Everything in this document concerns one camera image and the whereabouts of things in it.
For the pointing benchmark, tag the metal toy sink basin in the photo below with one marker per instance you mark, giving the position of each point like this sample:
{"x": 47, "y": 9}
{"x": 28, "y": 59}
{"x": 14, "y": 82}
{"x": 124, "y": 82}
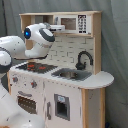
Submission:
{"x": 72, "y": 74}

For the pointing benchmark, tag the red right oven knob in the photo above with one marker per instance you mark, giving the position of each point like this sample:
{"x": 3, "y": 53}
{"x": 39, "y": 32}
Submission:
{"x": 33, "y": 84}

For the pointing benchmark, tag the white toy oven door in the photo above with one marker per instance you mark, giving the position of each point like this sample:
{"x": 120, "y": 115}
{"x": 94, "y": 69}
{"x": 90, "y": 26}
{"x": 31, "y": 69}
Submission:
{"x": 28, "y": 98}

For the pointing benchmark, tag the black toy faucet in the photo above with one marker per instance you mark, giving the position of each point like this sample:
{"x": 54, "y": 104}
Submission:
{"x": 81, "y": 64}

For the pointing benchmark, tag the black toy stovetop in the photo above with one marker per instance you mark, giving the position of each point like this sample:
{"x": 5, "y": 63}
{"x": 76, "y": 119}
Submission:
{"x": 36, "y": 67}

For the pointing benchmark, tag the white toy microwave door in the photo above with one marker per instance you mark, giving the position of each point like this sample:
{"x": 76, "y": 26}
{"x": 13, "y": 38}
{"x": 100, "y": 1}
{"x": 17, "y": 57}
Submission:
{"x": 77, "y": 24}

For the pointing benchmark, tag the wooden toy kitchen unit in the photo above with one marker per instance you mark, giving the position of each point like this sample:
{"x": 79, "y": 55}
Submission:
{"x": 64, "y": 54}

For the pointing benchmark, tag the white cabinet door with dispenser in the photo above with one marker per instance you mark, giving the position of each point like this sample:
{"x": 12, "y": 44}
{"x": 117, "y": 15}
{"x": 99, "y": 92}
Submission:
{"x": 63, "y": 106}

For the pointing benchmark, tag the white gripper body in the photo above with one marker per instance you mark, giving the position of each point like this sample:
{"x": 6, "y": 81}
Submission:
{"x": 57, "y": 28}

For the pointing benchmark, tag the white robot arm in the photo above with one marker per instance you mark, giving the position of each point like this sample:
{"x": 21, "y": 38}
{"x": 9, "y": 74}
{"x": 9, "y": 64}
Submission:
{"x": 13, "y": 47}

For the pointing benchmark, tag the red oven knob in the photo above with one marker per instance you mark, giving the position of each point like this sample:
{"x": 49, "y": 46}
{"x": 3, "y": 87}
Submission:
{"x": 15, "y": 79}
{"x": 33, "y": 84}

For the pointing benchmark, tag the red left oven knob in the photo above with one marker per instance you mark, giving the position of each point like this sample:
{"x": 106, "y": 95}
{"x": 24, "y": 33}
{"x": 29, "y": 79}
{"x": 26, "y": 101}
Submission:
{"x": 15, "y": 79}

